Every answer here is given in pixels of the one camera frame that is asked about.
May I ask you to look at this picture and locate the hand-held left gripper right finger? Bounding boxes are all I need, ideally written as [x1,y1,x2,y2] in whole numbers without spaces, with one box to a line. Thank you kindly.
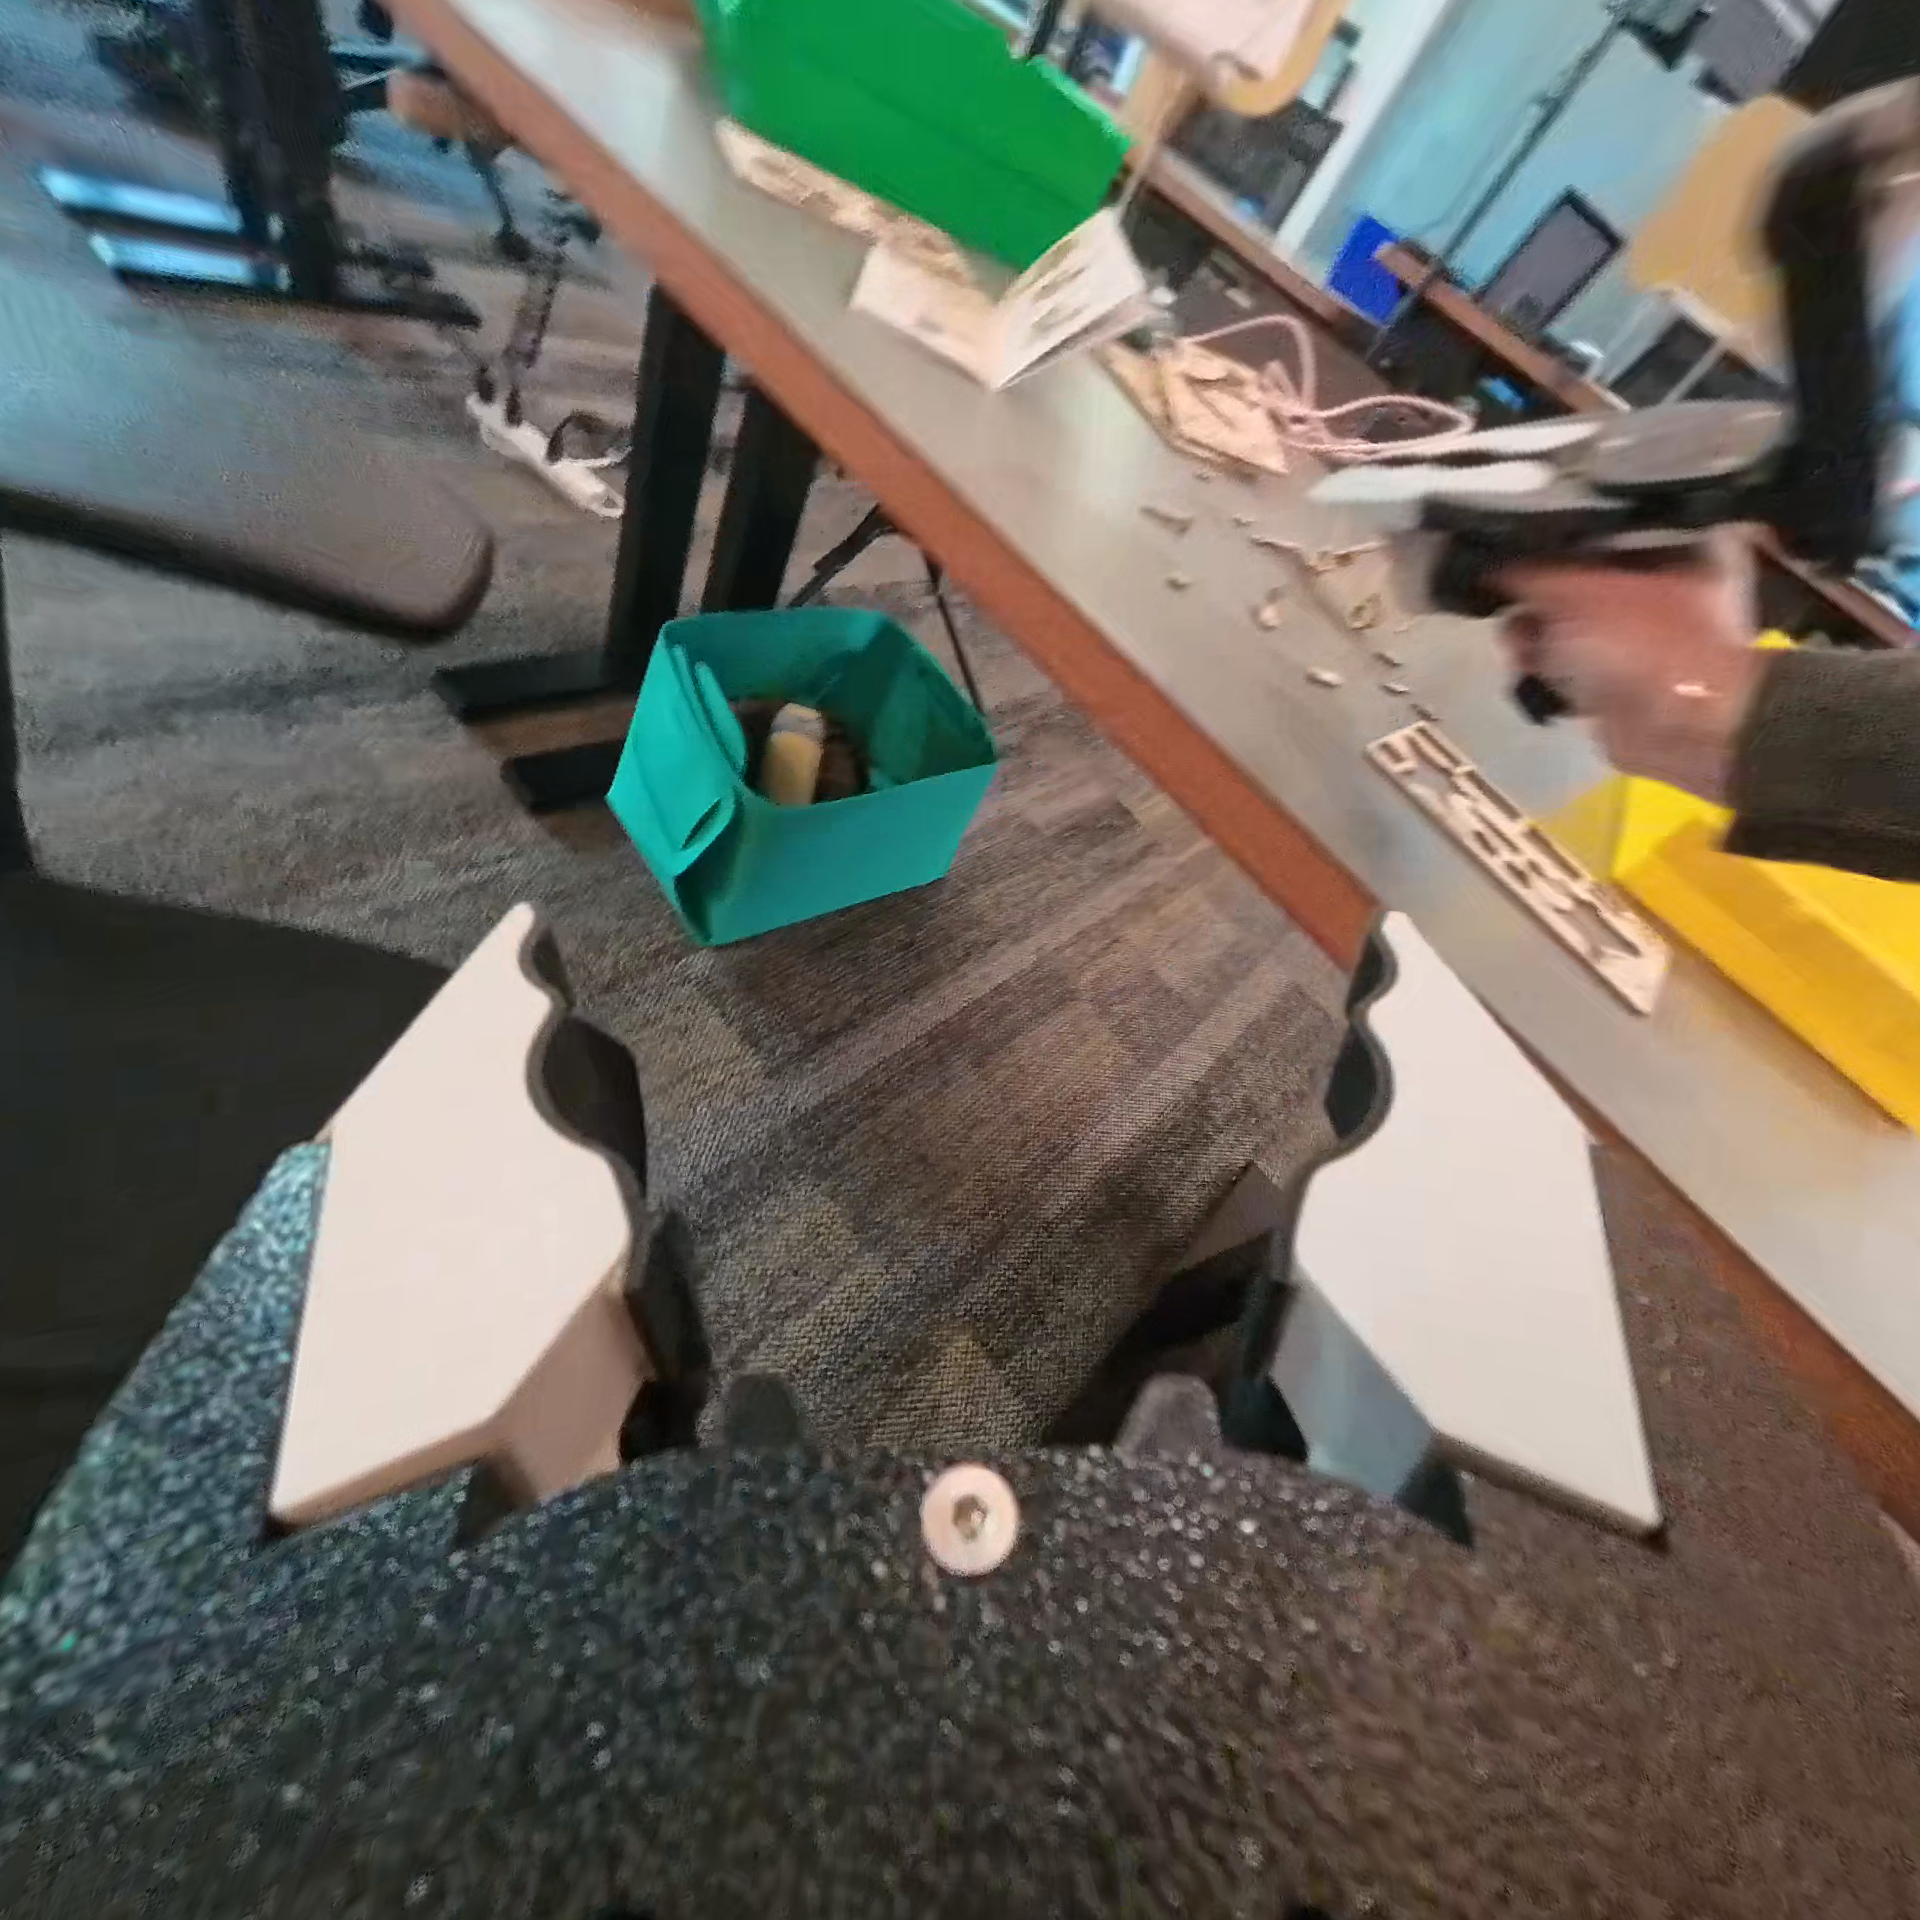
[1223,907,1664,1539]

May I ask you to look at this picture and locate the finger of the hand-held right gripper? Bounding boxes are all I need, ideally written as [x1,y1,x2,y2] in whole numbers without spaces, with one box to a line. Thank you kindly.
[1411,416,1613,466]
[1313,458,1565,512]

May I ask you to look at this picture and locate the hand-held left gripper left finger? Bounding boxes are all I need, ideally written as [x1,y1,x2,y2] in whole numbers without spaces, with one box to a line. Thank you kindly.
[267,902,706,1531]

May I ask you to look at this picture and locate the wooden model assembly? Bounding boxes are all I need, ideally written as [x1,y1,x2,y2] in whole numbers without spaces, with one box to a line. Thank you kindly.
[1252,534,1426,633]

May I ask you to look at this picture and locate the wooden cutout frame sheet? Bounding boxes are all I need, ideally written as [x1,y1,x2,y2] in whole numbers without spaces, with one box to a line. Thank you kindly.
[1365,720,1671,1019]

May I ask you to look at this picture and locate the person's right forearm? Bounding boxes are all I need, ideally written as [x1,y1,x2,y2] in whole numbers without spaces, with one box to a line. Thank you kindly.
[1721,639,1920,904]

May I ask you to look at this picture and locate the wooden wheel parts sheet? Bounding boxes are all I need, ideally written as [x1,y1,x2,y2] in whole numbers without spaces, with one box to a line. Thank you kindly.
[711,117,976,279]

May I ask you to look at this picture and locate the person's right hand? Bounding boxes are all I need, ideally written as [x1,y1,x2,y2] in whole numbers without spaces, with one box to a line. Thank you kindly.
[1500,534,1779,813]

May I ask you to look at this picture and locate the dark computer monitor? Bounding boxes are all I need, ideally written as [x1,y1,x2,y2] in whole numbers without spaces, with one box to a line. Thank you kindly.
[1477,187,1626,339]

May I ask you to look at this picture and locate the tan rounded board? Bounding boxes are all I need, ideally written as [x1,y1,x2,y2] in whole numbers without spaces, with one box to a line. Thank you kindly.
[1627,97,1809,326]

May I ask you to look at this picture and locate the paper instruction booklet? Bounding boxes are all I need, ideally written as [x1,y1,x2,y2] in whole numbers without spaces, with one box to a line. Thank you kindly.
[849,210,1164,393]

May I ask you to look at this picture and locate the printed instruction poster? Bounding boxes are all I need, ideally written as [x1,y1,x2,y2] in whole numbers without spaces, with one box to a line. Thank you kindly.
[1111,0,1321,63]

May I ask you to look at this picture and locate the teal fabric bin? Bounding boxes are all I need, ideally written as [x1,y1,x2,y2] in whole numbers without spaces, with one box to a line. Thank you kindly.
[604,603,1000,952]

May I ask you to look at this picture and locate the cream bottle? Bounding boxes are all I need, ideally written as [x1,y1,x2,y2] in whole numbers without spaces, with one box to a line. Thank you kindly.
[756,698,831,806]

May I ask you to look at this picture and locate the green plastic bin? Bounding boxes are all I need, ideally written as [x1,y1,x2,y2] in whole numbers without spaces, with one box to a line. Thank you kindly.
[692,0,1133,272]

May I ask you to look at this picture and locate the black office chair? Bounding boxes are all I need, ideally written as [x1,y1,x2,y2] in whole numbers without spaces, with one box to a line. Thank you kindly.
[0,481,496,1503]

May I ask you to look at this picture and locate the white power strip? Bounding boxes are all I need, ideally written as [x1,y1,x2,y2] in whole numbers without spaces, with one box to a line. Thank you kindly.
[464,393,628,519]

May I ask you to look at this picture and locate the pink cord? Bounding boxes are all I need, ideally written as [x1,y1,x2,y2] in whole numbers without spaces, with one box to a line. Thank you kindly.
[1201,311,1480,466]

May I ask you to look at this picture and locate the black desk leg frame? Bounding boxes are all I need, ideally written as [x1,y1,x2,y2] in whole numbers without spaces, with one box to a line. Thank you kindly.
[435,277,827,813]

